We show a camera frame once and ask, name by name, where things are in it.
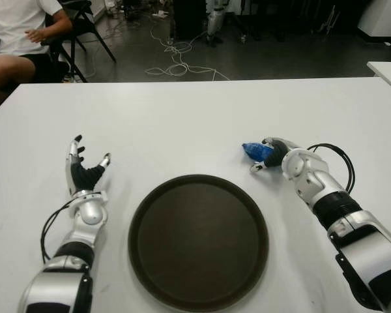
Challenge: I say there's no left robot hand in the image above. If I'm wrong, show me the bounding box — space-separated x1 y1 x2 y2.
65 134 112 197

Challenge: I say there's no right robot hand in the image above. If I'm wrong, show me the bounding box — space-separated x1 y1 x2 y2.
250 136 305 174

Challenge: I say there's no blue Oreo packet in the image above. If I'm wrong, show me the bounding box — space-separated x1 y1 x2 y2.
241 141 275 161

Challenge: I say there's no round dark brown tray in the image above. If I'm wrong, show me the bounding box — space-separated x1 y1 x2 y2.
128 174 270 305

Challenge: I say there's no folded metal stand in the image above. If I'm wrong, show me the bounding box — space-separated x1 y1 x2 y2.
319 6 341 35

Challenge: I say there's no black folding chair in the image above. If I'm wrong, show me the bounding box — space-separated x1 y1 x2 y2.
40 0 117 83

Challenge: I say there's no black equipment case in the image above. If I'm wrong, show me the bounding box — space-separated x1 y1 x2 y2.
172 0 209 40

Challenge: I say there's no seated person in white shirt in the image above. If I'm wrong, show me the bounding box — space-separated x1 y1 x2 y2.
0 0 73 94

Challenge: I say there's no white cabinet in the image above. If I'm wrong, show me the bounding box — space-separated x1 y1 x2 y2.
356 0 391 38

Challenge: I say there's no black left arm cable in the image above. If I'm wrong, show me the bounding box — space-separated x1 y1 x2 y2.
40 203 76 263

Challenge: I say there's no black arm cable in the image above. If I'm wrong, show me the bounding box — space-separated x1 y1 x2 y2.
40 203 76 263
308 142 356 194

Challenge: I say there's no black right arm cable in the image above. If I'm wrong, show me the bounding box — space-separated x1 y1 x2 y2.
308 142 356 194

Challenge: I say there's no white cable on floor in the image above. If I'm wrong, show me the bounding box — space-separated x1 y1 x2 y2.
145 22 231 81

